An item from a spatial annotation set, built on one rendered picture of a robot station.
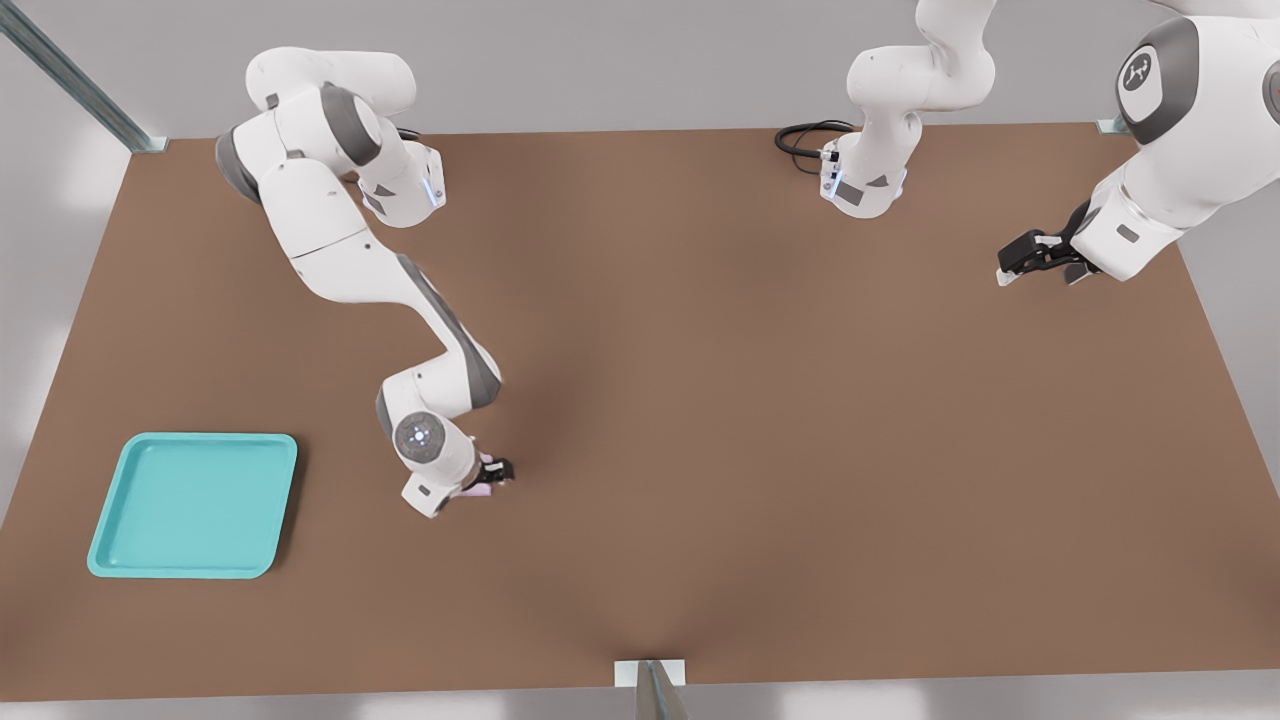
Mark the pale lilac phone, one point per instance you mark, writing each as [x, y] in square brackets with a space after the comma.
[480, 490]

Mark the pale blue-green tray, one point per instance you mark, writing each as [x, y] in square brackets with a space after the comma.
[195, 505]

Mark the silver frame post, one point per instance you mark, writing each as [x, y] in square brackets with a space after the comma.
[70, 75]
[1112, 126]
[652, 690]

